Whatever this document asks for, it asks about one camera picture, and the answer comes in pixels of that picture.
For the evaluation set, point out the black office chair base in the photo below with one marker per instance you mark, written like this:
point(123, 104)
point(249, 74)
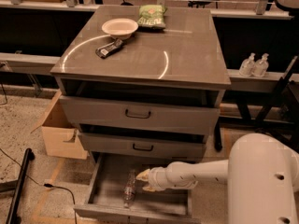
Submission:
point(275, 100)

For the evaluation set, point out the green chip bag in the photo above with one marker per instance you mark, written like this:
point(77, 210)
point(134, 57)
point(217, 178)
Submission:
point(151, 16)

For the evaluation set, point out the black stand leg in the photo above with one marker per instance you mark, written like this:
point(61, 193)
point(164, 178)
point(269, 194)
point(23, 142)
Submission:
point(12, 213)

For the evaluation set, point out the white paper bowl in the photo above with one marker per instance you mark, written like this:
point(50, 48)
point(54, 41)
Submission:
point(120, 28)

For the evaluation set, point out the clear sanitizer bottle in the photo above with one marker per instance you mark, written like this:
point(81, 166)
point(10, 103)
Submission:
point(260, 66)
point(247, 66)

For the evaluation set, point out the grey open bottom drawer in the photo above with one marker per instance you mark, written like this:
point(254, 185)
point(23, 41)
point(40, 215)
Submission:
point(105, 198)

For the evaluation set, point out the left clear sanitizer bottle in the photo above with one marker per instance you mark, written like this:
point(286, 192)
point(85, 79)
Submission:
point(247, 66)

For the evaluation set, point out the grey middle drawer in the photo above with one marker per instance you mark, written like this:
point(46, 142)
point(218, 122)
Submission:
point(142, 147)

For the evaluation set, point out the grey top drawer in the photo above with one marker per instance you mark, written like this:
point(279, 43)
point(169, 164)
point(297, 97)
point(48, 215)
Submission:
point(140, 116)

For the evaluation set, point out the black snack bar wrapper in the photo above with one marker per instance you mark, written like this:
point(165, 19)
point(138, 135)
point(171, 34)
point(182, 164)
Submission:
point(109, 49)

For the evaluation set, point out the grey drawer cabinet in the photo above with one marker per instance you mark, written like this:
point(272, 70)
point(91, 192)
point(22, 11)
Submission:
point(180, 65)

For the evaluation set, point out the cardboard box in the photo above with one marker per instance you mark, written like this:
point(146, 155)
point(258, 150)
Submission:
point(60, 137)

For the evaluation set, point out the right clear sanitizer bottle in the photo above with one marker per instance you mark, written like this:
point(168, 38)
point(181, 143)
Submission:
point(260, 66)

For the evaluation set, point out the clear plastic water bottle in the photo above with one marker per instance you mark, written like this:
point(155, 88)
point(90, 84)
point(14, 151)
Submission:
point(129, 190)

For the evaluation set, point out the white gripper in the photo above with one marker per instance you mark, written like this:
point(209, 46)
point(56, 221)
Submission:
point(155, 179)

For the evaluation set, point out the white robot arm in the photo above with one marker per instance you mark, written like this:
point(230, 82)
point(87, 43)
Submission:
point(261, 175)

